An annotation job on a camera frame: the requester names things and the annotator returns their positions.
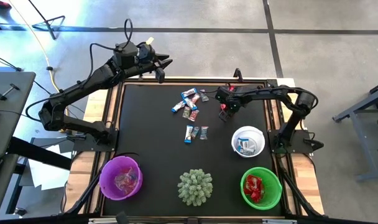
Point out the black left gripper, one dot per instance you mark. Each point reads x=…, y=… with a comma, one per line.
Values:
x=147, y=57

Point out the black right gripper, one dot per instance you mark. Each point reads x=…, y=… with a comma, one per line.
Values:
x=231, y=98

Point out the green plastic bucket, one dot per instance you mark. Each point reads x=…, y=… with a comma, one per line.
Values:
x=273, y=186

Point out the purple plastic bucket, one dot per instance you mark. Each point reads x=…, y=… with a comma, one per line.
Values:
x=109, y=177

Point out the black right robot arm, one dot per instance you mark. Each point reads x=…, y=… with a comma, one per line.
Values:
x=297, y=105

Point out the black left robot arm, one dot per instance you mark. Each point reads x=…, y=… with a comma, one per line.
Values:
x=83, y=81

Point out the clear wrapped pink candy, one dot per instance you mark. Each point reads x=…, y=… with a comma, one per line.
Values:
x=196, y=99

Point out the yellow tape tag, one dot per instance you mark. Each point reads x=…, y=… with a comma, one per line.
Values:
x=150, y=40

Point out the white plastic bucket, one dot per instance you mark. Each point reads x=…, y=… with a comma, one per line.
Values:
x=257, y=137

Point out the black table mat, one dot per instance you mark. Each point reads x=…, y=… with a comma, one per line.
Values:
x=158, y=140

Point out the potted green succulent plant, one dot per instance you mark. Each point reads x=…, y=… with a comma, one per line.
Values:
x=195, y=186

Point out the black floor stand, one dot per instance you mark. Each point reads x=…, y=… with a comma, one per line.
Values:
x=47, y=24

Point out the grey metal table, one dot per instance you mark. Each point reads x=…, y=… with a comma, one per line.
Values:
x=366, y=149

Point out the grey desk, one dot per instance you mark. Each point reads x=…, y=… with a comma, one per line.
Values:
x=18, y=102

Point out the black desk beam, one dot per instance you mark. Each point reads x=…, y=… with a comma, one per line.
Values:
x=39, y=153

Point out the white paper sheets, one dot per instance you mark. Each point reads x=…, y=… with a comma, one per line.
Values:
x=49, y=177

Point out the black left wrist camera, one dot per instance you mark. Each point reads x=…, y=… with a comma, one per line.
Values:
x=160, y=75

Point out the black frame bracket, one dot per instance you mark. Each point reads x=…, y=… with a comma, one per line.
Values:
x=237, y=74

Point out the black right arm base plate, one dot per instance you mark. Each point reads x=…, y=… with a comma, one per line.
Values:
x=301, y=147

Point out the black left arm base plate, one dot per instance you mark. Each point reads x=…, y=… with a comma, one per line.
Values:
x=83, y=145

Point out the silver metal bracket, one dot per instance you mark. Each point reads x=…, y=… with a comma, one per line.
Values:
x=279, y=221
x=105, y=220

